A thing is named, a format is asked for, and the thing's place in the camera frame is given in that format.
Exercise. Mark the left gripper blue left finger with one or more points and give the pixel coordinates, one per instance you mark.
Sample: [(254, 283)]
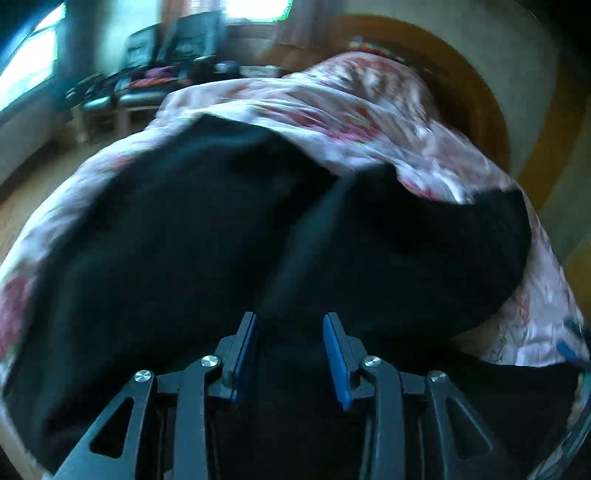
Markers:
[(156, 426)]

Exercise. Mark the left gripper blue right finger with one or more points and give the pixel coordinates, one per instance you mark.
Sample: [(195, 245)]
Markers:
[(416, 427)]

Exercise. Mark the black pants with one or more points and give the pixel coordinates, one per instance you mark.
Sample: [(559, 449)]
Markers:
[(228, 218)]

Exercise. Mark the pink floral rose quilt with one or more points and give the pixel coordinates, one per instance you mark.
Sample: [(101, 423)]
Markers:
[(352, 111)]

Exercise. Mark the wooden arched headboard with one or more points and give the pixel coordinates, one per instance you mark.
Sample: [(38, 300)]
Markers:
[(462, 96)]

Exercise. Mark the black chair far left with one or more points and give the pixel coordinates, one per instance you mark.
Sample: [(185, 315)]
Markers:
[(98, 93)]

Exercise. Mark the black chair near bed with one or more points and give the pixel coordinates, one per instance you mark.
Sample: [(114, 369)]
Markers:
[(188, 56)]

